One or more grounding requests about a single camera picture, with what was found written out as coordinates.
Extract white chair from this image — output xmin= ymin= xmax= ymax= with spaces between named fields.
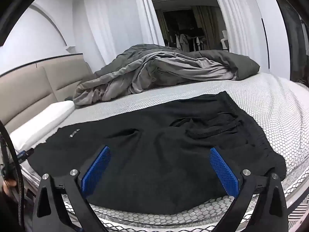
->
xmin=221 ymin=30 xmax=229 ymax=51

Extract grey duvet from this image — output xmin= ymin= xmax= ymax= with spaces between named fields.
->
xmin=72 ymin=43 xmax=261 ymax=108

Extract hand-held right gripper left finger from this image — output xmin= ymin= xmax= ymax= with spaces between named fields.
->
xmin=32 ymin=146 xmax=111 ymax=232

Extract black cable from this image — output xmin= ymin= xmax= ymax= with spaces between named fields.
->
xmin=0 ymin=119 xmax=25 ymax=232

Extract black pants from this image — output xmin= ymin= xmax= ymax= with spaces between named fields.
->
xmin=28 ymin=90 xmax=286 ymax=215

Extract white pillow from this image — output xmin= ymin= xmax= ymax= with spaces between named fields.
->
xmin=10 ymin=100 xmax=75 ymax=151

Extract beige padded headboard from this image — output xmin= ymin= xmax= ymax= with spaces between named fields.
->
xmin=0 ymin=53 xmax=94 ymax=136

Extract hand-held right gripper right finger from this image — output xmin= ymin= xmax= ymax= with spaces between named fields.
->
xmin=210 ymin=147 xmax=289 ymax=232

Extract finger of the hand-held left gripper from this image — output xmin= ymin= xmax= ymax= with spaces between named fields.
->
xmin=17 ymin=148 xmax=35 ymax=165

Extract bed with honeycomb cover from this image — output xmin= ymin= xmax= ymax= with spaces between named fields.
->
xmin=10 ymin=71 xmax=309 ymax=232

